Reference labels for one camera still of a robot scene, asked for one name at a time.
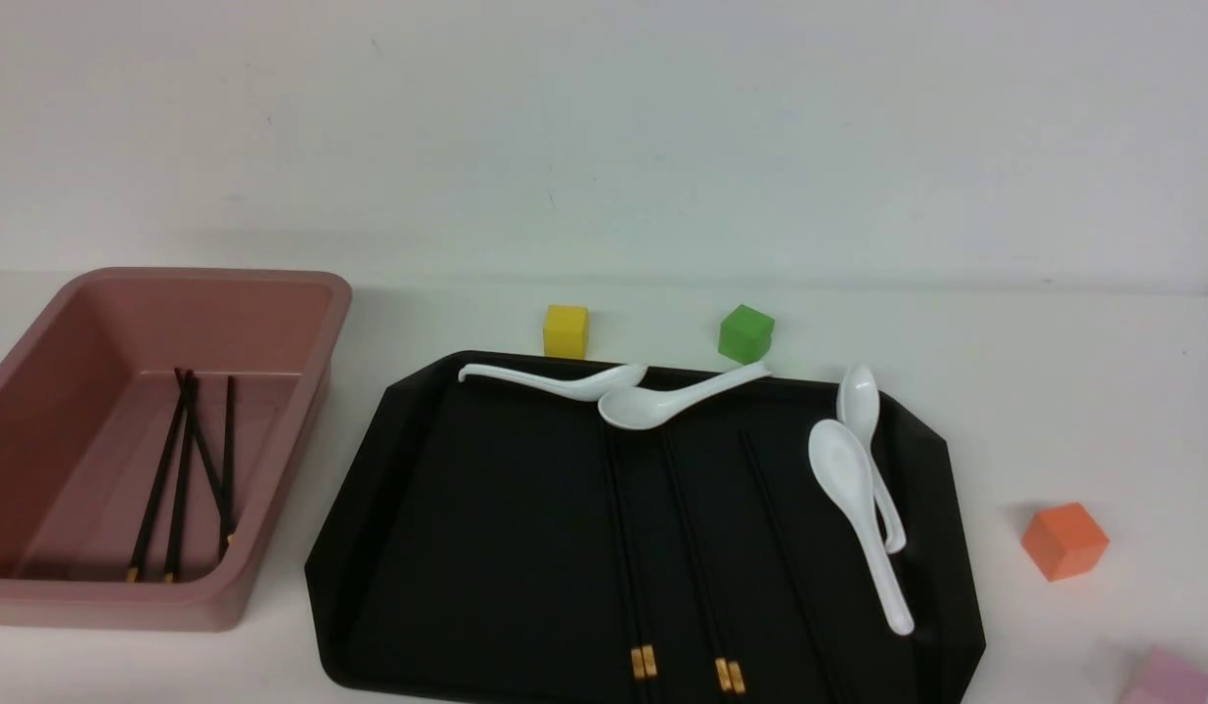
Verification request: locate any pink cube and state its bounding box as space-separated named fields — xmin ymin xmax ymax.
xmin=1117 ymin=646 xmax=1208 ymax=703

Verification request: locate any black plastic tray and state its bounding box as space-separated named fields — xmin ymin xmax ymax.
xmin=304 ymin=351 xmax=985 ymax=703

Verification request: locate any green cube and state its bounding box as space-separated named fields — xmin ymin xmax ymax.
xmin=718 ymin=304 xmax=777 ymax=365

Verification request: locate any black chopstick in bin left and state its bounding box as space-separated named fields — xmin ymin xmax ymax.
xmin=124 ymin=370 xmax=193 ymax=583

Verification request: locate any white spoon right rear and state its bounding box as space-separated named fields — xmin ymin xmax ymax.
xmin=836 ymin=363 xmax=907 ymax=555

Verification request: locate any pink plastic bin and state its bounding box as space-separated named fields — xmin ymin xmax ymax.
xmin=0 ymin=268 xmax=350 ymax=632

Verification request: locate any white spoon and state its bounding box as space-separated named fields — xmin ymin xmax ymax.
xmin=457 ymin=363 xmax=649 ymax=405
xmin=806 ymin=418 xmax=914 ymax=638
xmin=598 ymin=361 xmax=772 ymax=431
xmin=836 ymin=363 xmax=907 ymax=555

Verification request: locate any black chopstick pair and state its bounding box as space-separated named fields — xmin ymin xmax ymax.
xmin=657 ymin=429 xmax=745 ymax=703
xmin=598 ymin=420 xmax=663 ymax=703

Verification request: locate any orange cube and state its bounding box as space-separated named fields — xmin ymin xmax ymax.
xmin=1022 ymin=501 xmax=1110 ymax=581

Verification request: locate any black chopstick in bin crossing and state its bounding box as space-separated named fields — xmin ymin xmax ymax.
xmin=174 ymin=367 xmax=233 ymax=558

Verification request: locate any black chopstick in bin right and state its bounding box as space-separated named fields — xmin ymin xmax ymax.
xmin=216 ymin=376 xmax=237 ymax=562

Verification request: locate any yellow cube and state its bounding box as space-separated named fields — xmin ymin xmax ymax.
xmin=544 ymin=306 xmax=590 ymax=360

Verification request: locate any white spoon right front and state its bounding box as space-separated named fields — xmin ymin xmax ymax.
xmin=806 ymin=418 xmax=914 ymax=638

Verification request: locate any white spoon top left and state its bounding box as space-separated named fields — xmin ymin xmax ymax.
xmin=457 ymin=363 xmax=649 ymax=405

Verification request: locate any white spoon top middle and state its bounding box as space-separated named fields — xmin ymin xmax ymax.
xmin=598 ymin=361 xmax=772 ymax=431

